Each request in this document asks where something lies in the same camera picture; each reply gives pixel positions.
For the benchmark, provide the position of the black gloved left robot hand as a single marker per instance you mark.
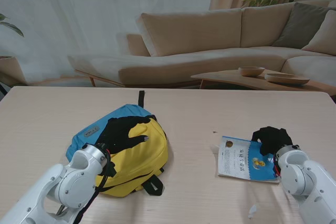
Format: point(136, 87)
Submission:
point(118, 134)

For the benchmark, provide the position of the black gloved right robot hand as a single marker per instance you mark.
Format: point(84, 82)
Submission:
point(275, 137)

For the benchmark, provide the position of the blue and yellow school bag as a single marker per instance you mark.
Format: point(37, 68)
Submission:
point(147, 155)

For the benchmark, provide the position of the blue and white cover book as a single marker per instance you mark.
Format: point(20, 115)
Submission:
point(241, 161)

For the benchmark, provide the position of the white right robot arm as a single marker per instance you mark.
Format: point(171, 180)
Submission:
point(304, 176)

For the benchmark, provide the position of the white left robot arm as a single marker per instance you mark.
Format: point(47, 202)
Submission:
point(68, 184)

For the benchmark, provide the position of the wide shallow wooden dish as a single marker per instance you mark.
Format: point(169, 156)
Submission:
point(286, 79)

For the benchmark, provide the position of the low wooden coffee table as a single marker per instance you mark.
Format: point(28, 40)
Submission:
point(236, 79)

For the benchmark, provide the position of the small deep wooden bowl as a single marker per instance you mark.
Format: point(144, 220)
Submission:
point(251, 71)

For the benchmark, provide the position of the small white paper scrap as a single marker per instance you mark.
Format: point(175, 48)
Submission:
point(252, 211)

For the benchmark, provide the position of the beige sofa cushion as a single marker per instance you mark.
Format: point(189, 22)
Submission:
point(324, 40)

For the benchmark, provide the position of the grey sofa cushion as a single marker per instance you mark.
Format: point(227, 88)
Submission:
point(302, 27)

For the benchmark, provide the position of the beige corner sofa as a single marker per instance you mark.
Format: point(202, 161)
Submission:
point(197, 51)

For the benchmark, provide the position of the beige plant pot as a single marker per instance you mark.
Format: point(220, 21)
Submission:
point(10, 70)

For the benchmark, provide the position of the white sheer curtain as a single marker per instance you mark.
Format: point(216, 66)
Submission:
point(92, 11)

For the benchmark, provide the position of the green plant with long leaves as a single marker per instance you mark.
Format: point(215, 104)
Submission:
point(13, 28)

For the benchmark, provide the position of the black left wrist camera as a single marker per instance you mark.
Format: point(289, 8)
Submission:
point(110, 169)

